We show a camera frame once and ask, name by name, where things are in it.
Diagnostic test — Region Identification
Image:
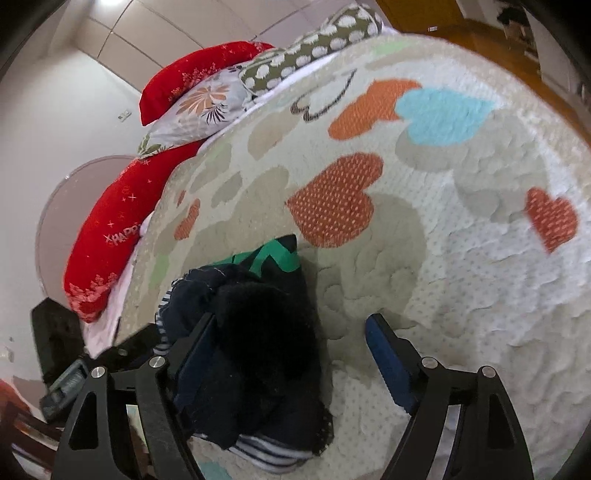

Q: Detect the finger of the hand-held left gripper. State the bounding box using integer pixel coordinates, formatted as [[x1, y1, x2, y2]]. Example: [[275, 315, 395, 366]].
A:
[[88, 323, 162, 372]]

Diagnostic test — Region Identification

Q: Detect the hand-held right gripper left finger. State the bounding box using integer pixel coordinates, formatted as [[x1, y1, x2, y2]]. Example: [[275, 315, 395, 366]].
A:
[[55, 311, 218, 480]]

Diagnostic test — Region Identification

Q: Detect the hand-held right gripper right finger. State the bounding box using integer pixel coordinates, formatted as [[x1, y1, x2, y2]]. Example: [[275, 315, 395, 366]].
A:
[[365, 313, 532, 480]]

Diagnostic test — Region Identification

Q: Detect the pink bed sheet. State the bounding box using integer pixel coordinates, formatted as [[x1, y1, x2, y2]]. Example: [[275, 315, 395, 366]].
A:
[[83, 217, 153, 356]]

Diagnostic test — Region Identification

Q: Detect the dark wooden chair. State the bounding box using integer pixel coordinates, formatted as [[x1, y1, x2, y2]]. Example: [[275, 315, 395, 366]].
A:
[[0, 378, 63, 462]]

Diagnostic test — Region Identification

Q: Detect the heart print quilt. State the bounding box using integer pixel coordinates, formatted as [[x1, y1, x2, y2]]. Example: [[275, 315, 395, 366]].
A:
[[113, 32, 591, 480]]

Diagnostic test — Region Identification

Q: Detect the red snowflake print pillow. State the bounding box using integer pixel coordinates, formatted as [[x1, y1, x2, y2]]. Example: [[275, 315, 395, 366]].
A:
[[64, 138, 206, 323], [139, 41, 275, 126]]

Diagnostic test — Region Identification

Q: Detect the round white panel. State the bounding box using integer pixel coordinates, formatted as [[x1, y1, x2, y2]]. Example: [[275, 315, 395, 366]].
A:
[[36, 156, 139, 301]]

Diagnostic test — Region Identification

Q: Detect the floral white pillow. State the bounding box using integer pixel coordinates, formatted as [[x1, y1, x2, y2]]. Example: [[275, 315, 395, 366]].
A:
[[137, 65, 259, 158]]

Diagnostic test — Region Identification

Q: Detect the olive bolster pillow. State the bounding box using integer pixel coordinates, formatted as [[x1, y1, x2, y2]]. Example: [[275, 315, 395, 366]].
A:
[[240, 4, 384, 97]]

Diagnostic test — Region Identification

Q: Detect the white wardrobe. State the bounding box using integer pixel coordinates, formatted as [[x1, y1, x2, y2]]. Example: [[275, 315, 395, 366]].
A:
[[78, 0, 356, 93]]

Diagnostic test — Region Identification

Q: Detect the white television cabinet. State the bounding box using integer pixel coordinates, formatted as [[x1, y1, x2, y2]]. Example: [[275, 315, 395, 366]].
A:
[[524, 4, 587, 93]]

